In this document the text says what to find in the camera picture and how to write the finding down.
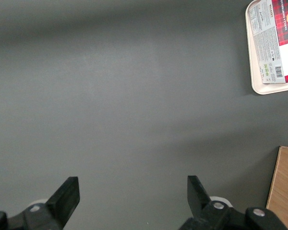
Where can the beige rectangular tray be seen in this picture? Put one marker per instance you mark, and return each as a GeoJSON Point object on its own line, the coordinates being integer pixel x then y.
{"type": "Point", "coordinates": [271, 88]}

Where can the wooden two-drawer cabinet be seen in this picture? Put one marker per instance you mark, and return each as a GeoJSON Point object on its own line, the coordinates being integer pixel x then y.
{"type": "Point", "coordinates": [284, 191]}

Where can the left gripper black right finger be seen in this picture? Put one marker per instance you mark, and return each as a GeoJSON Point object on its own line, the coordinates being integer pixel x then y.
{"type": "Point", "coordinates": [199, 198]}

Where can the red tartan shortbread box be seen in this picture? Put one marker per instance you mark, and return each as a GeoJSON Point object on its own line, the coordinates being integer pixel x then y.
{"type": "Point", "coordinates": [271, 48]}

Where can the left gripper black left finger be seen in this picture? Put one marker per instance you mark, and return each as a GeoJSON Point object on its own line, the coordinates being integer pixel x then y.
{"type": "Point", "coordinates": [62, 203]}

